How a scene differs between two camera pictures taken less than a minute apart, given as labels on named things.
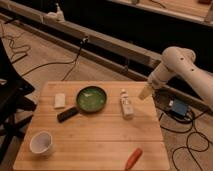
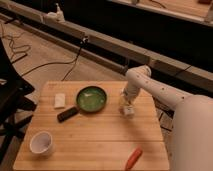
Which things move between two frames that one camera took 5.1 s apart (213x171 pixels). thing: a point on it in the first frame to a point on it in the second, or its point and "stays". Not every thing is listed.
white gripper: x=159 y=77 to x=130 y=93
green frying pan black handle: x=91 y=99 stays
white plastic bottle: x=127 y=107 stays
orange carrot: x=133 y=158 stays
